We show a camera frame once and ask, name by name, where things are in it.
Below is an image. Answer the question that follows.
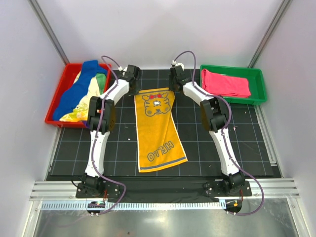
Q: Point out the pink towel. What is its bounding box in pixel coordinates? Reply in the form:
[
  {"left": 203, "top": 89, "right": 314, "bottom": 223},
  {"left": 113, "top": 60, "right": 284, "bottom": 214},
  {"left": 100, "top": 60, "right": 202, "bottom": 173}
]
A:
[{"left": 201, "top": 69, "right": 251, "bottom": 98}]

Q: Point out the red plastic bin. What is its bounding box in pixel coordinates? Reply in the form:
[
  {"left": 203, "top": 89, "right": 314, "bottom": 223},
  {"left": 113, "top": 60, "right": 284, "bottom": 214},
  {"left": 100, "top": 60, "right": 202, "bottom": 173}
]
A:
[{"left": 44, "top": 63, "right": 112, "bottom": 129}]

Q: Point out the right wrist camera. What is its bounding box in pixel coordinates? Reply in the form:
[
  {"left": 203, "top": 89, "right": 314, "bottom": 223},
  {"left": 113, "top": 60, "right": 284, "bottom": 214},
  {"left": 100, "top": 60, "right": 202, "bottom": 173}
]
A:
[{"left": 171, "top": 60, "right": 184, "bottom": 70}]

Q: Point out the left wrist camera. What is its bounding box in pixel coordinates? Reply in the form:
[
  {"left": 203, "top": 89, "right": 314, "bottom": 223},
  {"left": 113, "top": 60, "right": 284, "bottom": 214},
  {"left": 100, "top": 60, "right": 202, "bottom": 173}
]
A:
[{"left": 118, "top": 66, "right": 127, "bottom": 76}]

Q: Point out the yellow and blue towel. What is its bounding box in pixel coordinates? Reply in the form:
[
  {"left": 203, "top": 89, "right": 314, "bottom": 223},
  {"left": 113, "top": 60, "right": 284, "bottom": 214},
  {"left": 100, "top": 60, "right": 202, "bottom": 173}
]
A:
[{"left": 134, "top": 87, "right": 188, "bottom": 173}]

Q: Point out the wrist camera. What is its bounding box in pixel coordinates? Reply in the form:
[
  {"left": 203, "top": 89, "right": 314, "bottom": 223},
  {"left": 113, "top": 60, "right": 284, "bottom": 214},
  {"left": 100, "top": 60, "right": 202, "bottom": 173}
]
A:
[
  {"left": 171, "top": 60, "right": 184, "bottom": 70},
  {"left": 118, "top": 66, "right": 127, "bottom": 76}
]

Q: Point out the slotted cable duct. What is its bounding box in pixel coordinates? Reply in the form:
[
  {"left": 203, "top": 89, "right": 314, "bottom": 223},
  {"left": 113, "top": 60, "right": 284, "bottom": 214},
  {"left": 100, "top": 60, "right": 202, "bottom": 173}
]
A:
[{"left": 41, "top": 200, "right": 226, "bottom": 211}]

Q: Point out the cream towel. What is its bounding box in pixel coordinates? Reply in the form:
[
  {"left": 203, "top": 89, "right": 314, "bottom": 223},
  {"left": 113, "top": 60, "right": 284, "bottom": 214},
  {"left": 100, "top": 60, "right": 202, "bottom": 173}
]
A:
[{"left": 59, "top": 77, "right": 103, "bottom": 122}]

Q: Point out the green towel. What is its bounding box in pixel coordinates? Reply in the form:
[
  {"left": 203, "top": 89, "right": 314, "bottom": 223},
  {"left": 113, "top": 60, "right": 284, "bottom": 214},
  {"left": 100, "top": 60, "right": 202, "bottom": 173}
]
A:
[{"left": 95, "top": 73, "right": 106, "bottom": 93}]

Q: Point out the right aluminium corner post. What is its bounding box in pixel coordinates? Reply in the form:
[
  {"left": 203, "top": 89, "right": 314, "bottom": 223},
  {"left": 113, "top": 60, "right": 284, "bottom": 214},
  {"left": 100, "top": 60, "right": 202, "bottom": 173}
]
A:
[{"left": 247, "top": 0, "right": 292, "bottom": 68}]

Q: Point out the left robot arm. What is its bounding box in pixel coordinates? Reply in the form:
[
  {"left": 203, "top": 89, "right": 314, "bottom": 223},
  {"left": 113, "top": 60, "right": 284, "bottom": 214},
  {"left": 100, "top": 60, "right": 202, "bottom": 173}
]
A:
[{"left": 76, "top": 65, "right": 141, "bottom": 198}]

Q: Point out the aluminium frame rail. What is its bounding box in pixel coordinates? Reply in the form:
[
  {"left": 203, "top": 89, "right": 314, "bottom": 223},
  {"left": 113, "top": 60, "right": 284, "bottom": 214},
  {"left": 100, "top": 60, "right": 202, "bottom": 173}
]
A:
[{"left": 29, "top": 178, "right": 300, "bottom": 201}]

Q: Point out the left aluminium corner post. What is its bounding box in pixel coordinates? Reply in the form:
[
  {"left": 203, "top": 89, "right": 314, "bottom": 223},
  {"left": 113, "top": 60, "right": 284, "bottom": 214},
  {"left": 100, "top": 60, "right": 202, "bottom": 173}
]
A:
[{"left": 28, "top": 0, "right": 70, "bottom": 65}]

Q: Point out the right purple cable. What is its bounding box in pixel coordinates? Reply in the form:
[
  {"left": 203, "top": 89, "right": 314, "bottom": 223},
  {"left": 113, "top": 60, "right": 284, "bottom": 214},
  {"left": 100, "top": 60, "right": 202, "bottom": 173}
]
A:
[{"left": 172, "top": 50, "right": 265, "bottom": 217}]

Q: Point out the aluminium corner post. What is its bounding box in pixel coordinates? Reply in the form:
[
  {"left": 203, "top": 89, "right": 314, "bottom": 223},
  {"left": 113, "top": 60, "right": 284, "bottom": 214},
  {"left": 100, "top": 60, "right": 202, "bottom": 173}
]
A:
[
  {"left": 247, "top": 0, "right": 292, "bottom": 68},
  {"left": 28, "top": 0, "right": 70, "bottom": 65}
]

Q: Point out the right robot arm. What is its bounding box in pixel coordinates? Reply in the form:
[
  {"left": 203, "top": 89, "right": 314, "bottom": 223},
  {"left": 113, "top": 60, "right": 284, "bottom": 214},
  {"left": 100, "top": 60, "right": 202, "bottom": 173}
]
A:
[{"left": 169, "top": 63, "right": 245, "bottom": 196}]

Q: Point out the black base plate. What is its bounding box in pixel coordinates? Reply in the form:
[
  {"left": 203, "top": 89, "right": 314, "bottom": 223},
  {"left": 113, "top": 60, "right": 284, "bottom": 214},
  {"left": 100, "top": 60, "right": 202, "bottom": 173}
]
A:
[{"left": 76, "top": 176, "right": 252, "bottom": 203}]

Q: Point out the green plastic bin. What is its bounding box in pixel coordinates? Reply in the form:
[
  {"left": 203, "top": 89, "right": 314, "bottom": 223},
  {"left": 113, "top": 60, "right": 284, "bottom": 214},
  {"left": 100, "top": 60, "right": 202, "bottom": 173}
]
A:
[{"left": 200, "top": 65, "right": 267, "bottom": 105}]

